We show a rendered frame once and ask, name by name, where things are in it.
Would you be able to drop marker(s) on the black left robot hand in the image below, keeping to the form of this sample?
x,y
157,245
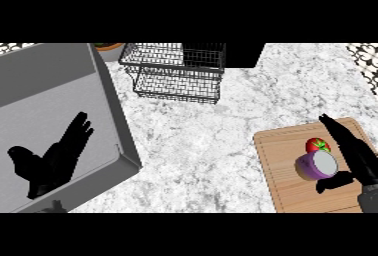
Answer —
x,y
53,163

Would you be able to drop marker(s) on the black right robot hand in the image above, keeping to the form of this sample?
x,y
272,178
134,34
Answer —
x,y
352,153

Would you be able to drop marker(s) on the terracotta plant pot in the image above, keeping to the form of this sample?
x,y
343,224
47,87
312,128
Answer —
x,y
109,49

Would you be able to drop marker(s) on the wooden cutting board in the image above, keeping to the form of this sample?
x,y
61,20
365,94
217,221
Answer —
x,y
307,166

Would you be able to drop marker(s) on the black box appliance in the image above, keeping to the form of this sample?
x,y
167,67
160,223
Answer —
x,y
244,53

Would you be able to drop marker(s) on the black white patterned cloth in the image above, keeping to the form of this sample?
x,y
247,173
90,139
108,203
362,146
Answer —
x,y
366,61

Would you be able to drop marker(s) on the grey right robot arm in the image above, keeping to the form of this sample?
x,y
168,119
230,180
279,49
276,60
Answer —
x,y
369,199

